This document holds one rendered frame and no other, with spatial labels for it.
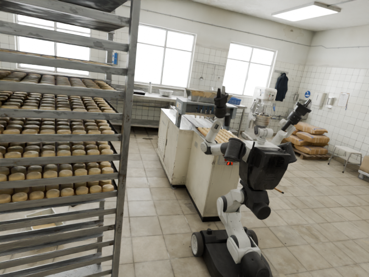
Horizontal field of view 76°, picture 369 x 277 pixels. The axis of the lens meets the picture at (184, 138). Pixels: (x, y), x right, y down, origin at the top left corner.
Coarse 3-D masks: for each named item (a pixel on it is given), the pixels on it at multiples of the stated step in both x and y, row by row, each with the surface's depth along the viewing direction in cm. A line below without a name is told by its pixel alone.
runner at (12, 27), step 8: (0, 24) 71; (8, 24) 72; (16, 24) 73; (16, 32) 74; (24, 32) 74; (32, 32) 75; (40, 32) 76; (48, 32) 77; (56, 32) 78; (64, 32) 79; (56, 40) 81; (64, 40) 80; (72, 40) 81; (80, 40) 82; (88, 40) 83; (96, 40) 84; (104, 40) 85; (112, 48) 87; (120, 48) 89
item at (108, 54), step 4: (108, 36) 123; (112, 36) 124; (112, 40) 125; (108, 52) 126; (112, 52) 126; (108, 56) 126; (112, 56) 127; (108, 60) 127; (112, 60) 128; (108, 76) 129; (100, 204) 152; (100, 216) 155; (100, 240) 161; (100, 248) 163
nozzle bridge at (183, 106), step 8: (176, 104) 303; (184, 104) 277; (192, 104) 288; (200, 104) 282; (208, 104) 285; (184, 112) 280; (192, 112) 290; (208, 112) 297; (232, 112) 298; (176, 120) 298; (224, 128) 320
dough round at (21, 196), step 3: (21, 192) 96; (15, 195) 94; (18, 195) 94; (21, 195) 94; (24, 195) 95; (12, 198) 92; (15, 198) 92; (18, 198) 92; (21, 198) 93; (24, 198) 94; (15, 201) 92; (18, 201) 92
